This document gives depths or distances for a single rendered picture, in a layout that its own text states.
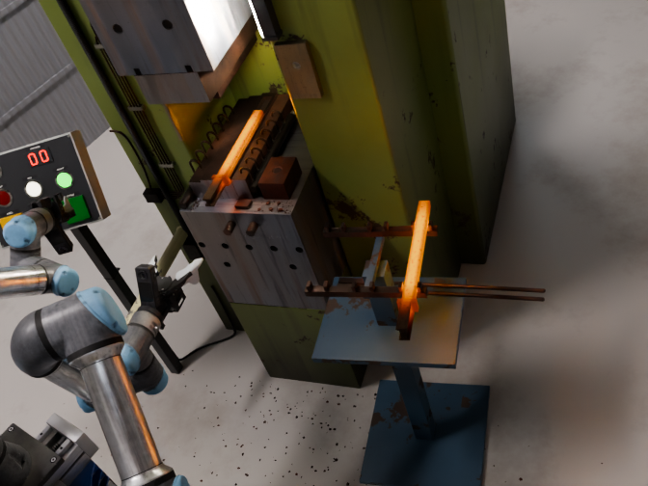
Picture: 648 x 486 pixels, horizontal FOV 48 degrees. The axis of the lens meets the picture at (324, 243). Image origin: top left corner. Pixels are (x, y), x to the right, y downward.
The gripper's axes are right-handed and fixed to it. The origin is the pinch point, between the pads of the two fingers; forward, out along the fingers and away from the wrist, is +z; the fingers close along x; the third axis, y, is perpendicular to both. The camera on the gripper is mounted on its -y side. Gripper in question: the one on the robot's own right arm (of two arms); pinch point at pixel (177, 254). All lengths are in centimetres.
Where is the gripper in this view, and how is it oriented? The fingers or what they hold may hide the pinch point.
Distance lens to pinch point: 200.0
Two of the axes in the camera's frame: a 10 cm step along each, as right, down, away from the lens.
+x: 9.2, 0.4, -3.9
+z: 2.9, -7.3, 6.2
